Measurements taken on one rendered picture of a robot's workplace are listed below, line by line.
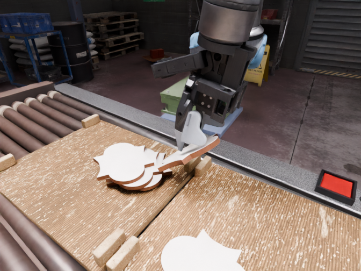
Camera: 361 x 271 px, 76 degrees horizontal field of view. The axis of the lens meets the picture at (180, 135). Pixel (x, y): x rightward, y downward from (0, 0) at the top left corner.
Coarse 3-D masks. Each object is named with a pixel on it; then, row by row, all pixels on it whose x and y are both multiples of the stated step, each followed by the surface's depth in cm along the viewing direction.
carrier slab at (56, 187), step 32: (96, 128) 75; (32, 160) 61; (64, 160) 61; (0, 192) 52; (32, 192) 51; (64, 192) 51; (96, 192) 51; (128, 192) 51; (160, 192) 51; (64, 224) 44; (96, 224) 44; (128, 224) 44
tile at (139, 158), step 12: (120, 144) 59; (108, 156) 55; (120, 156) 55; (132, 156) 55; (144, 156) 55; (108, 168) 51; (120, 168) 51; (132, 168) 51; (144, 168) 51; (120, 180) 48; (132, 180) 48
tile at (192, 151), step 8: (216, 136) 45; (192, 144) 52; (208, 144) 42; (216, 144) 42; (176, 152) 53; (184, 152) 47; (192, 152) 42; (200, 152) 41; (168, 160) 47; (176, 160) 43; (184, 160) 41; (160, 168) 46; (168, 168) 45
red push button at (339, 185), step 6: (324, 174) 57; (324, 180) 55; (330, 180) 55; (336, 180) 55; (342, 180) 55; (324, 186) 53; (330, 186) 53; (336, 186) 53; (342, 186) 53; (348, 186) 53; (342, 192) 52; (348, 192) 52
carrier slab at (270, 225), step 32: (192, 192) 51; (224, 192) 51; (256, 192) 51; (288, 192) 51; (160, 224) 44; (192, 224) 44; (224, 224) 44; (256, 224) 44; (288, 224) 44; (320, 224) 44; (352, 224) 44; (160, 256) 39; (256, 256) 39; (288, 256) 39; (320, 256) 39; (352, 256) 39
